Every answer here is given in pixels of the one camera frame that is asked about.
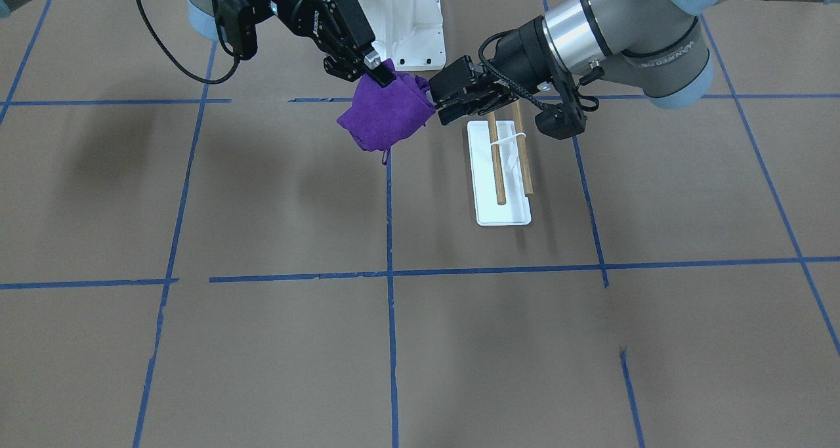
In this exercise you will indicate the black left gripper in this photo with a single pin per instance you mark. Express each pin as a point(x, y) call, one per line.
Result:
point(523, 50)

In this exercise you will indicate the purple towel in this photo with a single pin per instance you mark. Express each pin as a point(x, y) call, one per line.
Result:
point(379, 117)

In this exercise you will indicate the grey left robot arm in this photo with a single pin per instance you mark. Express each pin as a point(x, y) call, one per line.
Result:
point(655, 45)

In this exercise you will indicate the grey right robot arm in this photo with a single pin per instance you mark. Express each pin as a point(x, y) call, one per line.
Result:
point(202, 14)

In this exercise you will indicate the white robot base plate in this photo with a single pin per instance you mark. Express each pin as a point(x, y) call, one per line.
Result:
point(409, 32)

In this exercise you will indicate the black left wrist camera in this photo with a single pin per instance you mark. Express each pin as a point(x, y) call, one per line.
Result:
point(567, 118)

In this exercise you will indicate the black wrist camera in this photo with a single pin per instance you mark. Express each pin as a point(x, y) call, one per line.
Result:
point(567, 118)
point(238, 19)

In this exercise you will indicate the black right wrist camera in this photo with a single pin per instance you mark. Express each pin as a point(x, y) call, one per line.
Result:
point(238, 19)

